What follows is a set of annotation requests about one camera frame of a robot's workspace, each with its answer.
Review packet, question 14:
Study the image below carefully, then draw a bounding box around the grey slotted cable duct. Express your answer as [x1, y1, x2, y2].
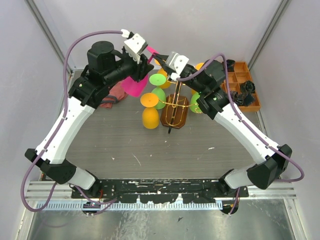
[44, 200, 223, 211]

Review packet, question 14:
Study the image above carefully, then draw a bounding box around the green wine glass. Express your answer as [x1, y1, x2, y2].
[149, 73, 167, 110]
[189, 92, 202, 114]

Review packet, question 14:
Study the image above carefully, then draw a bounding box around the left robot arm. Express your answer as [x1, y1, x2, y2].
[24, 40, 154, 198]

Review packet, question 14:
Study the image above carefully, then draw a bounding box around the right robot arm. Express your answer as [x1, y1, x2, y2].
[152, 52, 292, 197]

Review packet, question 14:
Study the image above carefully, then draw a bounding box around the purple cable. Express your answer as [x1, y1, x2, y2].
[20, 29, 126, 216]
[176, 52, 305, 217]

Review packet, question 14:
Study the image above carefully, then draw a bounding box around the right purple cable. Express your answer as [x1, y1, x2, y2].
[176, 52, 305, 217]

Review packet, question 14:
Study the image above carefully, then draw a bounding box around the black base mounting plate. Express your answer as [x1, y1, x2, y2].
[69, 178, 249, 204]

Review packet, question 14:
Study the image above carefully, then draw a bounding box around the aluminium rail front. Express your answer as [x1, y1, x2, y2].
[25, 179, 296, 201]

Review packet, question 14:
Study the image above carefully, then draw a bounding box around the orange wine glass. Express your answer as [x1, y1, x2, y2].
[140, 92, 159, 130]
[191, 62, 204, 95]
[154, 59, 171, 89]

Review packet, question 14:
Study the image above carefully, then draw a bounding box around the dark rolled sock upper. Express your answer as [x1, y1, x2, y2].
[226, 59, 236, 72]

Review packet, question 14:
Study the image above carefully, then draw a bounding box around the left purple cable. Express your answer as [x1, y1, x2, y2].
[20, 29, 126, 216]

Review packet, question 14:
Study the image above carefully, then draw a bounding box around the dark rolled sock right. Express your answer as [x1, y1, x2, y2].
[239, 80, 256, 94]

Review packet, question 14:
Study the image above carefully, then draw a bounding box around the wooden compartment tray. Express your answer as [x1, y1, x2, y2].
[220, 61, 261, 112]

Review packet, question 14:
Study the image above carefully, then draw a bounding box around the orange wine glass front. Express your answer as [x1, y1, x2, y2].
[140, 92, 159, 130]

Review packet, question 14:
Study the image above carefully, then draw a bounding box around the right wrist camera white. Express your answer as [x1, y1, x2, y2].
[165, 51, 190, 78]

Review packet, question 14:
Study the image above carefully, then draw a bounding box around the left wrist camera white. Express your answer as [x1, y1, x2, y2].
[120, 29, 148, 64]

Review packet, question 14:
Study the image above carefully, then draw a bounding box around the gold wire wine glass rack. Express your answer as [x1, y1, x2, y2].
[160, 81, 191, 134]

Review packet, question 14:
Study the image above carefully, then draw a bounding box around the dark rolled sock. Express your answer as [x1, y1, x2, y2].
[226, 59, 236, 72]
[230, 91, 256, 107]
[239, 80, 256, 94]

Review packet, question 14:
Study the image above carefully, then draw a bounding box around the dark rolled sock lower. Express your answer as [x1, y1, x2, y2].
[230, 91, 256, 107]

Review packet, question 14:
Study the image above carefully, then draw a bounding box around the red printed t-shirt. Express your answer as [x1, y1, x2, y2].
[99, 81, 128, 109]

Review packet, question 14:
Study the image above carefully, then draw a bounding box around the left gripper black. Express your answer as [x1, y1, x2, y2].
[104, 48, 155, 87]

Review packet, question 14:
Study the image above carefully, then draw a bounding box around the pink wine glass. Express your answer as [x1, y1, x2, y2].
[119, 55, 152, 97]

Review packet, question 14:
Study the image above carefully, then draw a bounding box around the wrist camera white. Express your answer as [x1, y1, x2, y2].
[120, 29, 148, 64]
[165, 51, 190, 78]

